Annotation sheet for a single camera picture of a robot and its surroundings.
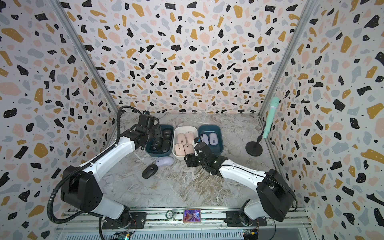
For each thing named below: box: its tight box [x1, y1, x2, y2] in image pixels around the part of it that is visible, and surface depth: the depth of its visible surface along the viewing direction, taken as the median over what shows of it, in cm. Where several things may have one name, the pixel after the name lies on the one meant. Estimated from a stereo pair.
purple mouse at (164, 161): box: [155, 156, 175, 167], surface depth 94 cm
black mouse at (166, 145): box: [162, 139, 171, 153], surface depth 98 cm
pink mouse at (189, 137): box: [185, 131, 194, 145], surface depth 106 cm
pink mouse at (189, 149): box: [184, 144, 195, 156], surface depth 101 cm
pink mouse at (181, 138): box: [177, 133, 187, 145], surface depth 105 cm
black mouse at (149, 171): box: [141, 164, 158, 179], surface depth 90 cm
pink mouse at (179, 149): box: [175, 143, 185, 156], surface depth 99 cm
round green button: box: [165, 210, 174, 220], surface depth 72 cm
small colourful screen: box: [183, 208, 201, 223], surface depth 76 cm
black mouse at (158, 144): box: [155, 138, 163, 151], surface depth 98 cm
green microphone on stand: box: [245, 96, 280, 157], surface depth 81 cm
